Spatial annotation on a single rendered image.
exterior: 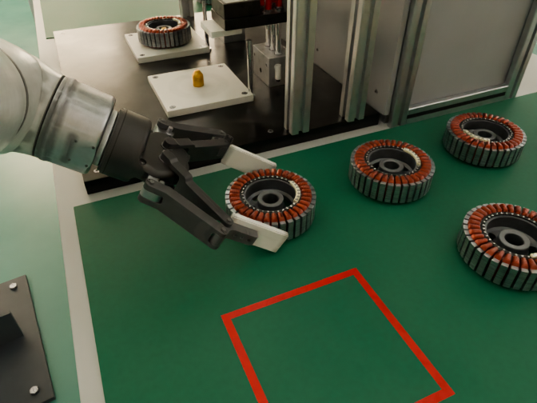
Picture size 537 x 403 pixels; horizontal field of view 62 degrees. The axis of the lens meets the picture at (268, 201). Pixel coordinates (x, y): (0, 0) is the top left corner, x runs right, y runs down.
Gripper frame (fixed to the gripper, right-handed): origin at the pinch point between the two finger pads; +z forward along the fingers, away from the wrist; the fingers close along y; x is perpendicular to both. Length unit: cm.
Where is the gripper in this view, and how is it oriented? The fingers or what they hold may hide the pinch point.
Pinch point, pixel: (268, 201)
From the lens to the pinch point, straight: 55.9
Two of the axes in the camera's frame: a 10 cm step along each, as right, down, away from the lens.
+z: 8.6, 3.4, 3.8
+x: 5.0, -6.9, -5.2
